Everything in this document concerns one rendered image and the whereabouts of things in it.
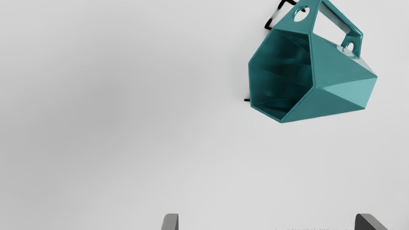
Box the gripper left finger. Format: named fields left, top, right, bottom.
left=161, top=213, right=179, bottom=230

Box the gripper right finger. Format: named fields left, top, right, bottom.
left=354, top=213, right=389, bottom=230

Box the teal faceted mug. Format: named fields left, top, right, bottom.
left=248, top=0, right=378, bottom=124

